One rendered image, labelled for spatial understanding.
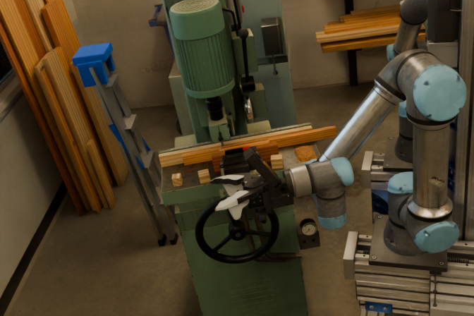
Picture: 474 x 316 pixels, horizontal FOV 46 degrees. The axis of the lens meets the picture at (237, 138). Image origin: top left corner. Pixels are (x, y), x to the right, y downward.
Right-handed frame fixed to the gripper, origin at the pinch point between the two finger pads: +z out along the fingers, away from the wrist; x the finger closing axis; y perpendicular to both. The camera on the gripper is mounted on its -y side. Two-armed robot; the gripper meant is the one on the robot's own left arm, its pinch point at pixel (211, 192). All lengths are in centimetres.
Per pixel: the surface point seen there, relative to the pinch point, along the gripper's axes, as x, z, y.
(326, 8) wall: 295, -109, 19
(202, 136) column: 92, 1, 21
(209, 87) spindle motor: 61, -6, -8
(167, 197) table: 59, 17, 28
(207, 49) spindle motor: 59, -8, -22
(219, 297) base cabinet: 65, 8, 81
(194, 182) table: 61, 6, 26
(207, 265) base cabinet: 63, 9, 63
